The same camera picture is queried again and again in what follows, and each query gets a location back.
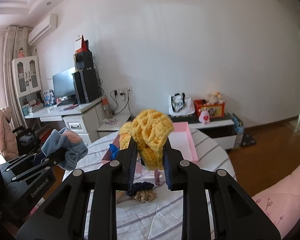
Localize white tote bag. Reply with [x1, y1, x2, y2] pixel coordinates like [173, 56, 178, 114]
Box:
[168, 93, 195, 116]

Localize low black white bench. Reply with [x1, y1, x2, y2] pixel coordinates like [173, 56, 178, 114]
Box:
[97, 112, 239, 151]

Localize pink plush bunny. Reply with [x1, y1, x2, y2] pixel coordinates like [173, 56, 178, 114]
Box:
[198, 108, 210, 125]

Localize white desk with drawers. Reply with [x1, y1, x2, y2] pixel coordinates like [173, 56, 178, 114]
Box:
[25, 98, 106, 145]

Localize light blue fleece hat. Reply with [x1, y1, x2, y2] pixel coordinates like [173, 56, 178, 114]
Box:
[42, 127, 88, 171]

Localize yellow crocheted toy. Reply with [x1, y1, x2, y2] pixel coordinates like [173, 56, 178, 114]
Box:
[119, 109, 174, 170]

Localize white glass door cabinet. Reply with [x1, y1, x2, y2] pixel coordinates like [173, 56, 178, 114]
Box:
[12, 56, 42, 98]

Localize navy blue scrunchie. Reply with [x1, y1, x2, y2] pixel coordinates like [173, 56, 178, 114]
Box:
[126, 181, 154, 197]

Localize black computer monitor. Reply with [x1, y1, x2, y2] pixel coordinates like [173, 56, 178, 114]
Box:
[52, 67, 75, 98]

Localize black speaker box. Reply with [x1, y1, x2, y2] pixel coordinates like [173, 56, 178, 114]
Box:
[74, 51, 94, 70]

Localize pink bedding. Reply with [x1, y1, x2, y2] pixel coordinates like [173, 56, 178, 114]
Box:
[253, 165, 300, 238]

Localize cream plush sheep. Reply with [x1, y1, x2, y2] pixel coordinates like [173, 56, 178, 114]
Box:
[205, 92, 223, 105]

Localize black office chair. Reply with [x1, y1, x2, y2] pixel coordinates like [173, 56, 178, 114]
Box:
[12, 126, 41, 156]

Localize striped quilted table cover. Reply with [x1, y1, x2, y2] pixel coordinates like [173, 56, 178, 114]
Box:
[76, 129, 236, 239]

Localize clear plastic pouch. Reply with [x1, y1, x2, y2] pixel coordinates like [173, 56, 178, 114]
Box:
[154, 169, 163, 186]

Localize red toy storage box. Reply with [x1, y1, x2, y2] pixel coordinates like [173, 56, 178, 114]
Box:
[193, 100, 225, 119]

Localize white air conditioner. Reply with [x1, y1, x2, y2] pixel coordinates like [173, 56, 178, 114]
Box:
[28, 14, 58, 46]

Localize beige satin scrunchie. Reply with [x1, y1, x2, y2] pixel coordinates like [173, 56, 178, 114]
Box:
[132, 190, 157, 203]

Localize black computer tower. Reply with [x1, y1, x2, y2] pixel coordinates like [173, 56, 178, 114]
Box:
[72, 68, 101, 105]

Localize black bathroom scale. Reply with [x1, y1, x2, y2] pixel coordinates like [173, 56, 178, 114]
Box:
[241, 134, 256, 147]

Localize red white paper boxes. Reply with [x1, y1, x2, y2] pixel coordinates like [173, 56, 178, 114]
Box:
[75, 35, 89, 54]

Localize wall power outlets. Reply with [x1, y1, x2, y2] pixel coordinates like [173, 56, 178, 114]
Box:
[113, 87, 133, 101]

